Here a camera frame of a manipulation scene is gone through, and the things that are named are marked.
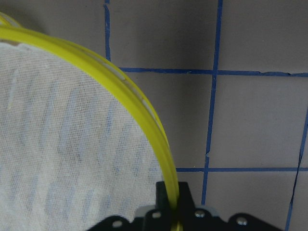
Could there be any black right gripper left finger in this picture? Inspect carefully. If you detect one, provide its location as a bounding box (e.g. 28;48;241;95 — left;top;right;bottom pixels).
155;181;172;214

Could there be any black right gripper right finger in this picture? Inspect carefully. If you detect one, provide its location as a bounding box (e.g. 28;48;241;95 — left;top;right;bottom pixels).
177;181;195;217

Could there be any yellow top steamer layer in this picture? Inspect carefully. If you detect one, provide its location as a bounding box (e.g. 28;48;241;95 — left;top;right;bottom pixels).
0;14;179;231

